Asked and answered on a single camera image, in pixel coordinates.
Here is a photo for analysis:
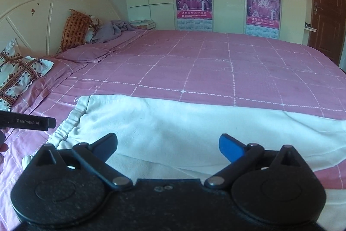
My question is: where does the white patterned pillow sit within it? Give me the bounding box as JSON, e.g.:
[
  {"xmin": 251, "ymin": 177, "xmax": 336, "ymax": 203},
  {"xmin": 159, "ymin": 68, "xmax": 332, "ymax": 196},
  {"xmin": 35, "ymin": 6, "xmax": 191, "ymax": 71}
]
[{"xmin": 0, "ymin": 39, "xmax": 54, "ymax": 111}]

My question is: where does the pink checked bedspread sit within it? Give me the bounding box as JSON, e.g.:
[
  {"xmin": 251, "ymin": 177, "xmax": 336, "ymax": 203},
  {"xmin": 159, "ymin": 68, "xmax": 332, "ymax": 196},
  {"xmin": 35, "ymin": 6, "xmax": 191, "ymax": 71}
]
[{"xmin": 1, "ymin": 31, "xmax": 345, "ymax": 230}]

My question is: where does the orange striped pillow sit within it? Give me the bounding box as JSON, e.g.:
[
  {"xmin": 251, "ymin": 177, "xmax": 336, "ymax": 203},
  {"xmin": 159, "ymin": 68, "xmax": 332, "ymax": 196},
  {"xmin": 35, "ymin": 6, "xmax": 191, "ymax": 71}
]
[{"xmin": 60, "ymin": 9, "xmax": 91, "ymax": 52}]

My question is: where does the cream wooden headboard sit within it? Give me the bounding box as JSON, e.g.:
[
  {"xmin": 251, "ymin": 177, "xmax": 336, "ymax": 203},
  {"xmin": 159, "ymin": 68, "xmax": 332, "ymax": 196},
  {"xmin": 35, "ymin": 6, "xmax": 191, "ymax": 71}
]
[{"xmin": 1, "ymin": 0, "xmax": 120, "ymax": 57}]

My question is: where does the grey crumpled cloth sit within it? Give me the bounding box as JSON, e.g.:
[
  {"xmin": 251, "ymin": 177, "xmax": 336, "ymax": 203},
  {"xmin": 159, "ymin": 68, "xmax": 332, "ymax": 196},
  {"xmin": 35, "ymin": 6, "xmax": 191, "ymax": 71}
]
[{"xmin": 90, "ymin": 20, "xmax": 137, "ymax": 43}]

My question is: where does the stack of folded items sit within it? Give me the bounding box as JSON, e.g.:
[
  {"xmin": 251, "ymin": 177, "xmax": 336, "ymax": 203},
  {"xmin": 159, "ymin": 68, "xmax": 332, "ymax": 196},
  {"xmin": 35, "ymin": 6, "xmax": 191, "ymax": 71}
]
[{"xmin": 130, "ymin": 19, "xmax": 156, "ymax": 31}]

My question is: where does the brown wooden door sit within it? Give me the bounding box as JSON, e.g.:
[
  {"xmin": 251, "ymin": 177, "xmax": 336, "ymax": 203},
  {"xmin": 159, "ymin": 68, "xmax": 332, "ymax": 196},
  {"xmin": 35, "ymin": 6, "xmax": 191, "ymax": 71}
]
[{"xmin": 308, "ymin": 0, "xmax": 345, "ymax": 65}]

